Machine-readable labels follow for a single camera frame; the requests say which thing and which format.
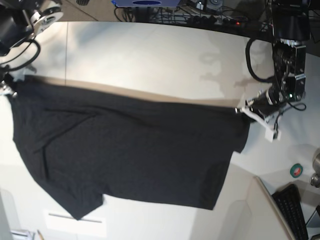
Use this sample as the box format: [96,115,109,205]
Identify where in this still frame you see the green tape roll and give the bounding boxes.
[289,163,304,179]

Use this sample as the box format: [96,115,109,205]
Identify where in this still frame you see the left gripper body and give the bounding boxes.
[246,88,282,120]

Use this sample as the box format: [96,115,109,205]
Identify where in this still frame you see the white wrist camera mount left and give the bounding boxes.
[234,106,282,143]

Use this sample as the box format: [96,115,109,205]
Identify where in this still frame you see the metal cylinder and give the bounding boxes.
[310,154,320,188]

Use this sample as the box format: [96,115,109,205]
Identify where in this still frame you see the blue box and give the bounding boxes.
[111,0,186,7]

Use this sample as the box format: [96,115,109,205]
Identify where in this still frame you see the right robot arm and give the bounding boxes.
[0,0,64,97]

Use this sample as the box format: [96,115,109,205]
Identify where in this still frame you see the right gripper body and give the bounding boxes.
[0,72,18,98]

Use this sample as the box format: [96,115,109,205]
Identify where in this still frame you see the black keyboard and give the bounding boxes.
[272,183,309,240]

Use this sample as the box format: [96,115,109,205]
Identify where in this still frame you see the black t-shirt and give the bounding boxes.
[7,79,250,220]

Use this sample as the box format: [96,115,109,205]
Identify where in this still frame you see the black power strip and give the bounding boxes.
[186,15,244,27]

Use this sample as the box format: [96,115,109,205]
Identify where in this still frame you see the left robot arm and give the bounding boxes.
[245,0,311,120]

